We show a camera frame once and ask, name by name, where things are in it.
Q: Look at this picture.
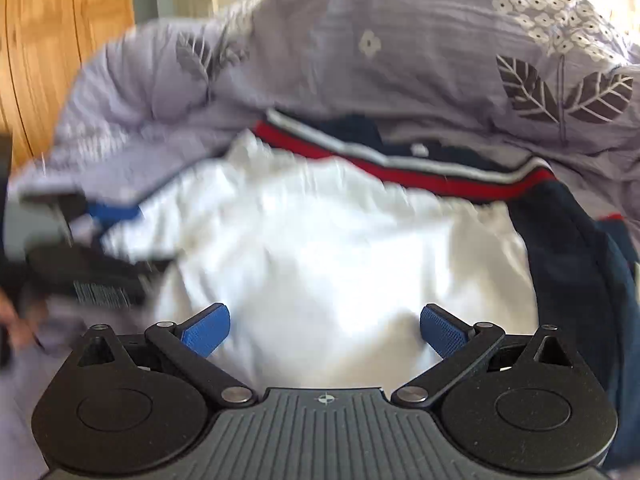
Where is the wooden wardrobe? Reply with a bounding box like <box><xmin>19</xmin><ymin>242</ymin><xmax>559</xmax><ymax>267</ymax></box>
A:
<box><xmin>1</xmin><ymin>0</ymin><xmax>134</xmax><ymax>169</ymax></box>

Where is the purple floral duvet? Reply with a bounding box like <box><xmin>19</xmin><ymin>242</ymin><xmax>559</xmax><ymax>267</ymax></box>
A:
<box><xmin>1</xmin><ymin>0</ymin><xmax>639</xmax><ymax>479</ymax></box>

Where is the navy white track jacket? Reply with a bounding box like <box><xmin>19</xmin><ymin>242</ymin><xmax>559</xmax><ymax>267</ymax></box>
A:
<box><xmin>96</xmin><ymin>111</ymin><xmax>639</xmax><ymax>469</ymax></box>

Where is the person's left hand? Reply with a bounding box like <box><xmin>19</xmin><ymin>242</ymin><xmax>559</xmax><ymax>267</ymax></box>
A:
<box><xmin>1</xmin><ymin>290</ymin><xmax>48</xmax><ymax>351</ymax></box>

